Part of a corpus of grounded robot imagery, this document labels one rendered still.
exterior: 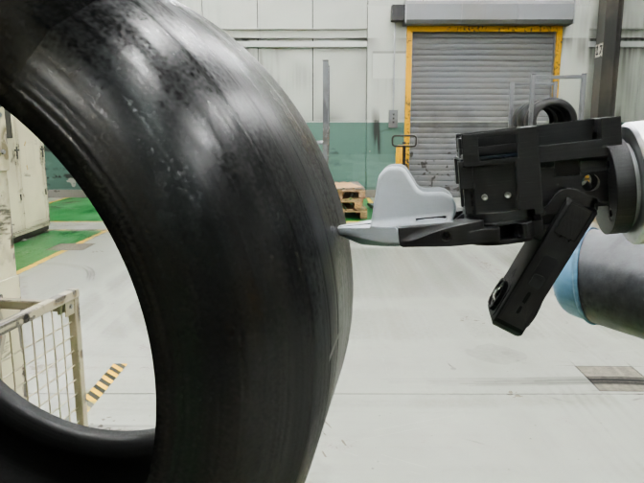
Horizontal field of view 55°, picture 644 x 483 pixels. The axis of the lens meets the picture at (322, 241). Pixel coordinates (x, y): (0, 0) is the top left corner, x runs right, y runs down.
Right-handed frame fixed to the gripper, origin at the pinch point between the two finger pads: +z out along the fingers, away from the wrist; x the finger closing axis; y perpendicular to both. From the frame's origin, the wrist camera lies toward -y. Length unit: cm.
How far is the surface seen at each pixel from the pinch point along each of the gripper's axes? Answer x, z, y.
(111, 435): -10.9, 30.9, -21.4
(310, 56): -1106, 176, 161
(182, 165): 16.7, 6.8, 7.5
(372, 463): -177, 24, -120
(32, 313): -46, 63, -16
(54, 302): -53, 63, -15
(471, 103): -1149, -108, 42
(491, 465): -182, -22, -126
